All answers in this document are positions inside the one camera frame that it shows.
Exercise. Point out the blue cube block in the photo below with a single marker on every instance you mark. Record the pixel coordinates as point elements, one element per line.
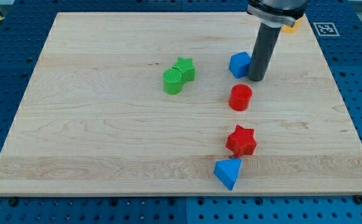
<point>239,64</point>

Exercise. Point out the green star block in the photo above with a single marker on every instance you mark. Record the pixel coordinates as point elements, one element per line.
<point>187,69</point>

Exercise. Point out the blue triangle block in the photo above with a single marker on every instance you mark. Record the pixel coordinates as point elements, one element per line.
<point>227,171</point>

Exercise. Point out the red star block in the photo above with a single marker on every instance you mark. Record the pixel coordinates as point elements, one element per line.
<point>242,141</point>

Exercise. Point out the yellow block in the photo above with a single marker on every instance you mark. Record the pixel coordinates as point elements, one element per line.
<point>293,29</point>

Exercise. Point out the black and silver end effector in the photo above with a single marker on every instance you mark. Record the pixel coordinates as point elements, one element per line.
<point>278,12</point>

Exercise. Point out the green cylinder block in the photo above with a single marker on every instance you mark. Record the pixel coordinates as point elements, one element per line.
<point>172,81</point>

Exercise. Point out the wooden board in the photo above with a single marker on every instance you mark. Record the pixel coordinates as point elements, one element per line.
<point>95,121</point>

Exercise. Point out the black board clamp bolt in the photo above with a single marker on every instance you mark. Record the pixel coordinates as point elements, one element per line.
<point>357,199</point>
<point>13,201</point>

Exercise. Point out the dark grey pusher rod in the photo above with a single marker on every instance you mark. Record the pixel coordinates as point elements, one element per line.
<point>264,46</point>

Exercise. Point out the red cylinder block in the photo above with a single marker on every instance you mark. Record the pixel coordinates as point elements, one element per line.
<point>240,97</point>

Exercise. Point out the fiducial marker tag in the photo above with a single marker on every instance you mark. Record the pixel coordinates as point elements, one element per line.
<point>326,29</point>

